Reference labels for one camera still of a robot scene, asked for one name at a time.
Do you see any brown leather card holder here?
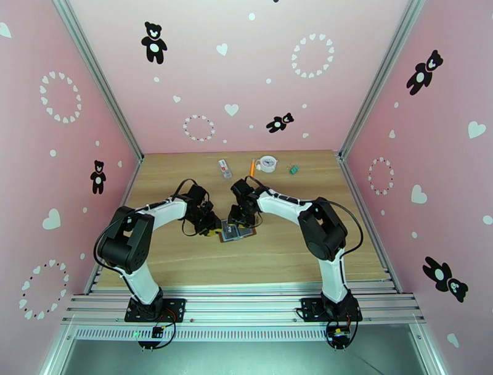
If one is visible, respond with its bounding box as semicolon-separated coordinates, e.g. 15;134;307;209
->
218;220;258;244

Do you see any perforated metal strip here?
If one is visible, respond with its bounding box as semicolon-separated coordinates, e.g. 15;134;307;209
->
71;325;415;343

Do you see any black circuit board yellow connector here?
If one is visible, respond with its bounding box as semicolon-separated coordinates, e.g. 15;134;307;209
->
326;323;352;350

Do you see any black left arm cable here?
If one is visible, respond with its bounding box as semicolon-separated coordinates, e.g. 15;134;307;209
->
171;178;202;237

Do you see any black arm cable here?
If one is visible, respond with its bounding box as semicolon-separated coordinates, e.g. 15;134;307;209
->
171;178;202;237
319;197;364;255

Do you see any aluminium side rail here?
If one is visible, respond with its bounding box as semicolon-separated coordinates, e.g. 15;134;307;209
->
83;160;142;295
338;154;403;295

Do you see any aluminium rail bed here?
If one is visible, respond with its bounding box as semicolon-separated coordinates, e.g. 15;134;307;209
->
61;281;426;326

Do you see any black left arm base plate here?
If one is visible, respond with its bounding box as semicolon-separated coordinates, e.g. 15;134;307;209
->
124;297;187;323

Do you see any black left base cable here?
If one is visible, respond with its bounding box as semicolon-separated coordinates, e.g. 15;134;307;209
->
137;308;177;351

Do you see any black base cable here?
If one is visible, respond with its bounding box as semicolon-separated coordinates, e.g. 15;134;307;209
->
137;308;177;351
325;308;366;350

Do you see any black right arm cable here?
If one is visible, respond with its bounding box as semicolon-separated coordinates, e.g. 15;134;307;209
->
319;197;364;255

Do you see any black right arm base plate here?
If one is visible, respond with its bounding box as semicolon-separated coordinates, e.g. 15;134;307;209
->
300;297;364;323

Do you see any aluminium frame post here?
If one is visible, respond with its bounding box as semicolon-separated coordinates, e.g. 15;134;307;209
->
338;0;428;159
52;0;144;165

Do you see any black right base cable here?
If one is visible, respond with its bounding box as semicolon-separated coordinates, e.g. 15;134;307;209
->
325;308;366;350

